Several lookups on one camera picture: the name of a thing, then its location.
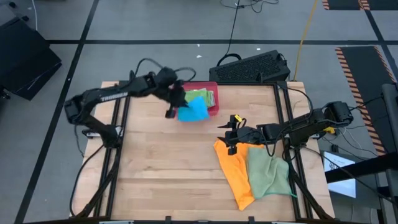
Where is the black perforated computer case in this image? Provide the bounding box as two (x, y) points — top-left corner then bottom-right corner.
(208, 49), (292, 83)

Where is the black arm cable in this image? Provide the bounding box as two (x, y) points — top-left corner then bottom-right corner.
(68, 124), (105, 218)
(287, 86), (314, 121)

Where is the pale green microfiber towel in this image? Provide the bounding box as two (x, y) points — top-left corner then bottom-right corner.
(247, 147), (298, 200)

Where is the black hazard striped mat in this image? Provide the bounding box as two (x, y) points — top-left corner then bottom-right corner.
(322, 0), (398, 11)
(335, 45), (398, 156)

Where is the large black case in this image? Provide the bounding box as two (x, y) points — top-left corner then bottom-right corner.
(0, 17), (62, 101)

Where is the black floor cable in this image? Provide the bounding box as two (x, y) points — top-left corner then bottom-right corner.
(216, 0), (280, 67)

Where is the red plastic bin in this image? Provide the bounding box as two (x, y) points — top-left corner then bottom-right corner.
(178, 81), (220, 118)

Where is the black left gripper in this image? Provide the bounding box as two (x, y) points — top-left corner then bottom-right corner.
(155, 67), (188, 119)

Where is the bright green microfiber towel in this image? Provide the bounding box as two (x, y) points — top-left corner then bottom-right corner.
(185, 88), (215, 108)

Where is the black camera cable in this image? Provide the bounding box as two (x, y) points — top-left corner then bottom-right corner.
(133, 57), (197, 82)

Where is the black metal table frame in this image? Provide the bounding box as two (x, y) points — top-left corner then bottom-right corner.
(74, 70), (335, 223)

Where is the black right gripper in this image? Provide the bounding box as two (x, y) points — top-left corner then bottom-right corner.
(216, 114), (261, 156)

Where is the black metal stand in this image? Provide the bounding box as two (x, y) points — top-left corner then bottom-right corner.
(325, 83), (398, 224)

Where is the orange microfiber towel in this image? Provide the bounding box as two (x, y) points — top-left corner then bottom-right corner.
(213, 139), (265, 212)

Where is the blue microfiber towel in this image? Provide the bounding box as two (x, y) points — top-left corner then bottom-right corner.
(177, 95), (211, 123)

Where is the white cable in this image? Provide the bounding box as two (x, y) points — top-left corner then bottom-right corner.
(30, 0), (39, 32)

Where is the yellow cable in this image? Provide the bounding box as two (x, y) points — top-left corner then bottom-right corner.
(293, 0), (318, 81)

